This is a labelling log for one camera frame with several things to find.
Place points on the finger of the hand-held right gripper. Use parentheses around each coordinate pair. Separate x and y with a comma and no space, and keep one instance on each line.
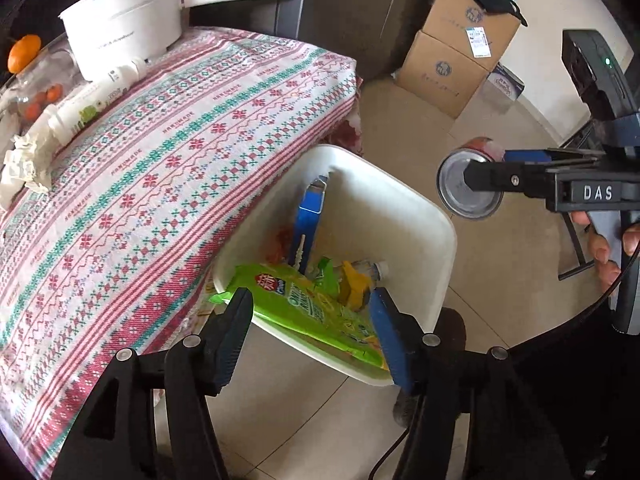
(527,156)
(510,179)

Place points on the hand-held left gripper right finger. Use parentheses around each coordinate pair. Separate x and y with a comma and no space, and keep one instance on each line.
(392,340)

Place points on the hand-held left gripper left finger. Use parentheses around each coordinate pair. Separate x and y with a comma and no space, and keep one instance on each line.
(232,340)

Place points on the red metal can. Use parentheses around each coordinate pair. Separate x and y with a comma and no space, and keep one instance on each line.
(452,195)

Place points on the yellow snack bag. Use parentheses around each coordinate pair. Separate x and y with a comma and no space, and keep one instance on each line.
(355,285)

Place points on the clear plastic bottle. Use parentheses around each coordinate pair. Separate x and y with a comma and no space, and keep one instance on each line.
(372,269)

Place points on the green snack bag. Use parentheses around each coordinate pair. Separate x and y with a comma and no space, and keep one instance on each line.
(300,310)

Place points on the white plastic bin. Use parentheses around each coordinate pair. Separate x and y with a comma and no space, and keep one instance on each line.
(400,230)

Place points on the blue cardboard box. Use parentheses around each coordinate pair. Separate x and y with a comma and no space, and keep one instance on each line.
(307,220)

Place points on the person's right hand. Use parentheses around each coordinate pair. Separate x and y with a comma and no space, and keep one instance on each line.
(602,260)

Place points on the blue tissue pack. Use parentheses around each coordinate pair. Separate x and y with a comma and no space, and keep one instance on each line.
(507,82)

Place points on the large cardboard box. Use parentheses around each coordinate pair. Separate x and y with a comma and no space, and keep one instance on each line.
(440,77)

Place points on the cardboard box with label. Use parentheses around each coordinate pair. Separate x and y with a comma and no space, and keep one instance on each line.
(465,15)

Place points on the black cloth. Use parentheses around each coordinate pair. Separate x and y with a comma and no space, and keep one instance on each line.
(495,2)

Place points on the rose print cloth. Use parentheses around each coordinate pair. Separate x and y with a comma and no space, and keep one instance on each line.
(350,130)

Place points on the patterned striped tablecloth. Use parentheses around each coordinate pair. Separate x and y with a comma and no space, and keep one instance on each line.
(150,170)

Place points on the grey refrigerator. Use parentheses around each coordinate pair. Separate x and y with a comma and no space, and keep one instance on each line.
(340,15)

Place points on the crumpled white tissue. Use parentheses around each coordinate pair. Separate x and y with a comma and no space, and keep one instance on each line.
(27,170)

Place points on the white and green bottle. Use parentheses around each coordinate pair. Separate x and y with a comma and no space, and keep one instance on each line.
(80,110)

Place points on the small white bottle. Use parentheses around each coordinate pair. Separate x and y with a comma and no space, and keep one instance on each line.
(122,72)

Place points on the glass jar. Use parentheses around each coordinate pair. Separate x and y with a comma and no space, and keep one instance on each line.
(45,85)

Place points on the white electric pot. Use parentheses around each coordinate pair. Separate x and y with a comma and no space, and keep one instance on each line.
(120,20)

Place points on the orange fruit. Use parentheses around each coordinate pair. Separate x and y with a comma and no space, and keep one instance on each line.
(24,52)

